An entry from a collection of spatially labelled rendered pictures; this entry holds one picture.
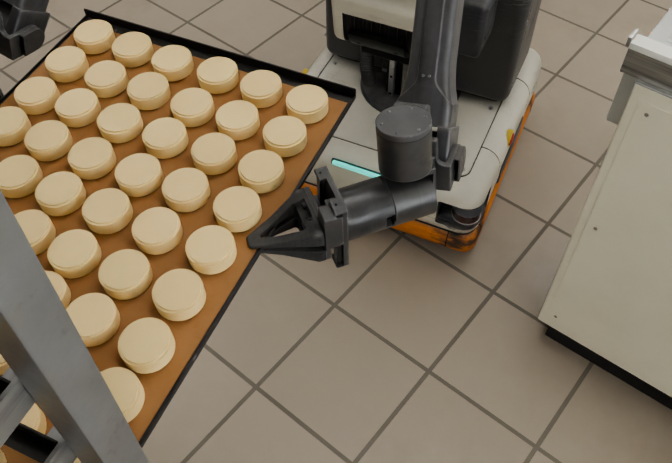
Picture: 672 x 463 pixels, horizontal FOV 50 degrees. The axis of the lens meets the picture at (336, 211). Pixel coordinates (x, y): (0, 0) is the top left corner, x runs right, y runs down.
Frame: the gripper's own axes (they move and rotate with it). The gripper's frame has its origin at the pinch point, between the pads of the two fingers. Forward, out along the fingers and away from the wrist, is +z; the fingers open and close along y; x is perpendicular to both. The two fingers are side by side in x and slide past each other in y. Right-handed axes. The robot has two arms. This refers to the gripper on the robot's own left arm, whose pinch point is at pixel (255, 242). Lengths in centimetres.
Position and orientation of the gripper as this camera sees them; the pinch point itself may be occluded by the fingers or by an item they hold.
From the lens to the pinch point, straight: 75.9
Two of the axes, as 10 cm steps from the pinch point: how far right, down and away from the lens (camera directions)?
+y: 0.3, 6.2, 7.9
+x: -3.5, -7.3, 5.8
